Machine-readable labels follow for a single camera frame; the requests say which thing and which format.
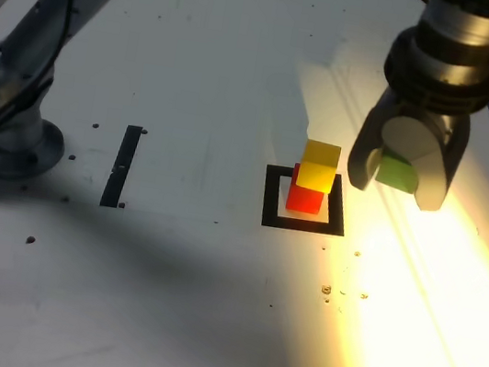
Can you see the black tape square outline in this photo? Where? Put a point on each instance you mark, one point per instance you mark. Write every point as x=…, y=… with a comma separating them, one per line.
x=270, y=197

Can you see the black tape strip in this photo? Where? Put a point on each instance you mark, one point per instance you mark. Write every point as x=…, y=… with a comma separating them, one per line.
x=121, y=164

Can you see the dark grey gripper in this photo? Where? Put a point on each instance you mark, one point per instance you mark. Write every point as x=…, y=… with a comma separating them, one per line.
x=431, y=117

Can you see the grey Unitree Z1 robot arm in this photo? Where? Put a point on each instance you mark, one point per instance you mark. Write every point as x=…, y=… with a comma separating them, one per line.
x=17, y=63

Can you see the yellow cube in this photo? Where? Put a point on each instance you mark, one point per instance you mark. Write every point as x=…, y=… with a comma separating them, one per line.
x=315, y=176

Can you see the green cube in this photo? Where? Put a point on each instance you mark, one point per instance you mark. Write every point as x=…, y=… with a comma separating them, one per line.
x=395, y=172

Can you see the red cube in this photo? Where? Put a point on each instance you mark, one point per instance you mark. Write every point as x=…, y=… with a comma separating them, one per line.
x=304, y=200

